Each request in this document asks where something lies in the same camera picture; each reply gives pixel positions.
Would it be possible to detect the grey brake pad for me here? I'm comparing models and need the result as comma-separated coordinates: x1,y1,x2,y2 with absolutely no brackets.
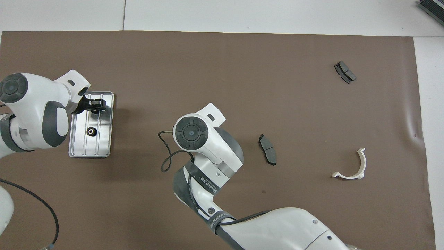
258,134,277,166
334,61,357,84

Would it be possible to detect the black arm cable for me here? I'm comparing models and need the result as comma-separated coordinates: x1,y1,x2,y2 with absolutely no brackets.
0,178,60,250
158,130,274,227

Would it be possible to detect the dark ribbed device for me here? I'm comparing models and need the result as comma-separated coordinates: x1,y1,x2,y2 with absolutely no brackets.
418,0,444,27

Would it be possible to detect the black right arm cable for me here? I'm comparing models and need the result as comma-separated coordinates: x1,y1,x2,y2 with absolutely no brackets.
158,130,274,227

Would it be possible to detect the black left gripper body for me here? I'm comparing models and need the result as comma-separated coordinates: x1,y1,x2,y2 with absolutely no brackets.
75,97,92,115

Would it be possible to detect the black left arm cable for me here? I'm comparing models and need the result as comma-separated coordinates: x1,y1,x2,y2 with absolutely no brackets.
0,178,60,250

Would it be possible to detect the brown table mat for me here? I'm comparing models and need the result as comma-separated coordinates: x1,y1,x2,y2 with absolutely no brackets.
0,31,436,250

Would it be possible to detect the white curved plastic bracket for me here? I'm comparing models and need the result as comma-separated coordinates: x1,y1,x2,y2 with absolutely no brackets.
332,148,367,180

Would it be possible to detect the silver metal tray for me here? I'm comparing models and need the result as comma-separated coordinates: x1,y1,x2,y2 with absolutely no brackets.
68,91,114,158

